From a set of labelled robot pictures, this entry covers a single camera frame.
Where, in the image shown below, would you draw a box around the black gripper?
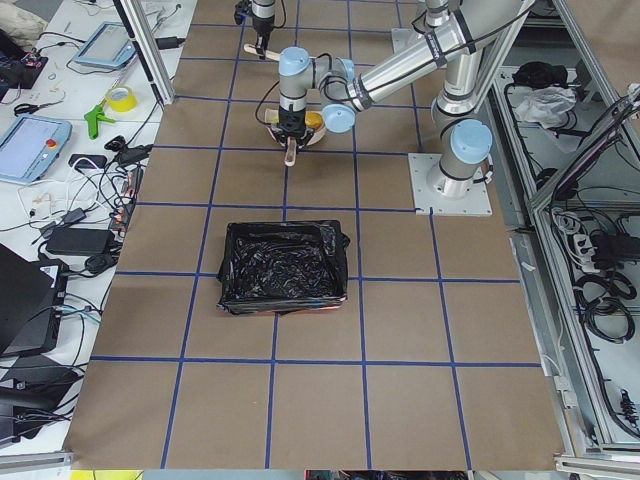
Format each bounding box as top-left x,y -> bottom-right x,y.
276,106 -> 307,151
252,17 -> 274,49

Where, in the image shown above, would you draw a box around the beige hand brush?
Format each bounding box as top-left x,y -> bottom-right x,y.
243,44 -> 280,62

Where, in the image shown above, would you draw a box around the beige plastic dustpan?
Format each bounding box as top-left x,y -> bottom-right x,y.
264,109 -> 326,167

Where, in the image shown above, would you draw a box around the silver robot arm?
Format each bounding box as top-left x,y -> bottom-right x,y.
268,1 -> 534,166
251,0 -> 282,146

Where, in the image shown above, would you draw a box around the black lined trash bin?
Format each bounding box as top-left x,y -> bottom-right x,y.
218,220 -> 350,315

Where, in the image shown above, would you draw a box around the blue teach pendant far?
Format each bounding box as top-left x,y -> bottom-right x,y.
73,22 -> 136,69

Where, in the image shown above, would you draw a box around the blue teach pendant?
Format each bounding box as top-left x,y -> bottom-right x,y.
1,114 -> 72,185
73,22 -> 136,69

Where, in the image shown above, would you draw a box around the yellow tape roll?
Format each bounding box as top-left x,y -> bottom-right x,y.
105,85 -> 138,113

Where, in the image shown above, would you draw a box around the green plastic clamp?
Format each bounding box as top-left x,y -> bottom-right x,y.
84,103 -> 116,140

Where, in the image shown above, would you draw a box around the black power adapter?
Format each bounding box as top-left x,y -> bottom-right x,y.
46,228 -> 115,256

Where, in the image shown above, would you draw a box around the black scissors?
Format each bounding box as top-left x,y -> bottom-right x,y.
13,103 -> 50,116

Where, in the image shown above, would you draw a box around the white crumpled cloth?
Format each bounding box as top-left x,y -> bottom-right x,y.
514,86 -> 577,129

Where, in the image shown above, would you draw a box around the blue teach pendant near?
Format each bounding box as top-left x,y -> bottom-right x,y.
1,114 -> 72,185

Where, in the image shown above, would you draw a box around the black laptop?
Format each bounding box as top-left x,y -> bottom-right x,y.
1,246 -> 69,358

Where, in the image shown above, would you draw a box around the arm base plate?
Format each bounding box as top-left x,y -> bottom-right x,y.
391,28 -> 417,54
408,153 -> 493,217

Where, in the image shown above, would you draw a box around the coiled black cable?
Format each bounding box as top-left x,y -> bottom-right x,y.
574,279 -> 634,346

